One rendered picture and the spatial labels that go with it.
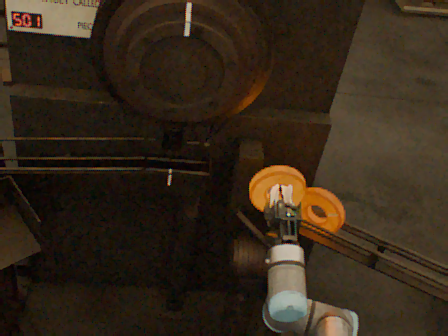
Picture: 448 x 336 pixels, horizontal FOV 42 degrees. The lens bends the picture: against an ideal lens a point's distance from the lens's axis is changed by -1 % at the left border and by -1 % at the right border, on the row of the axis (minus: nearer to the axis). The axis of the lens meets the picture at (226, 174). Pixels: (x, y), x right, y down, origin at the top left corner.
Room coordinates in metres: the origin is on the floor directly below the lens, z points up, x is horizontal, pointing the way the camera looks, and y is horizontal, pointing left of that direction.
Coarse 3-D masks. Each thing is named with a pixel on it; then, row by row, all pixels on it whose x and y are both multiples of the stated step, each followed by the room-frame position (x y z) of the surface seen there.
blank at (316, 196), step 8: (312, 192) 1.27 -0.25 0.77; (320, 192) 1.27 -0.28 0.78; (328, 192) 1.27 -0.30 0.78; (304, 200) 1.27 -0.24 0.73; (312, 200) 1.26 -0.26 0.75; (320, 200) 1.25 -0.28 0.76; (328, 200) 1.25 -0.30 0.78; (336, 200) 1.26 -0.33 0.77; (304, 208) 1.27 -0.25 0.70; (328, 208) 1.24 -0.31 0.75; (336, 208) 1.23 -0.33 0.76; (304, 216) 1.27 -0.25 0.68; (312, 216) 1.27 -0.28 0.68; (328, 216) 1.24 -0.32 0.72; (336, 216) 1.23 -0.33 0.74; (344, 216) 1.24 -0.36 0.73; (320, 224) 1.24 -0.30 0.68; (328, 224) 1.23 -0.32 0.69; (336, 224) 1.22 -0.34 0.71; (312, 232) 1.25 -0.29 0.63
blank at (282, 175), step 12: (264, 168) 1.20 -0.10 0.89; (276, 168) 1.19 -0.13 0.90; (288, 168) 1.20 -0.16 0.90; (252, 180) 1.19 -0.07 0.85; (264, 180) 1.17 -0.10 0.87; (276, 180) 1.18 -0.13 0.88; (288, 180) 1.18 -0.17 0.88; (300, 180) 1.19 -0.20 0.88; (252, 192) 1.17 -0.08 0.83; (264, 192) 1.17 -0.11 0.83; (300, 192) 1.19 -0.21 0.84; (264, 204) 1.17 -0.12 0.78
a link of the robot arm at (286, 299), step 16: (272, 272) 0.92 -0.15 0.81; (288, 272) 0.91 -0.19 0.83; (304, 272) 0.94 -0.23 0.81; (272, 288) 0.88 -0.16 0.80; (288, 288) 0.87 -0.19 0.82; (304, 288) 0.89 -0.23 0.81; (272, 304) 0.85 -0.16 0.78; (288, 304) 0.84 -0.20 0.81; (304, 304) 0.85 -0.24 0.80; (288, 320) 0.85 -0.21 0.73
